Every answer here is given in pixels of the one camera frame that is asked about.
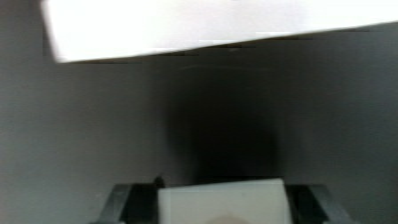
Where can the white tagged cube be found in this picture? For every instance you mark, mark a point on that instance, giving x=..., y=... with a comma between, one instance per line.
x=244, y=202

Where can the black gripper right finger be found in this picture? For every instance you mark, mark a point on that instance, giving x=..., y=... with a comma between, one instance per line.
x=314, y=205

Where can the white flat base plate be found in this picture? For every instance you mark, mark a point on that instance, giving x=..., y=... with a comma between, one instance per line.
x=109, y=29

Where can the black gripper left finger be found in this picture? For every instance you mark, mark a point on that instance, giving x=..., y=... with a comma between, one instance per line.
x=131, y=206

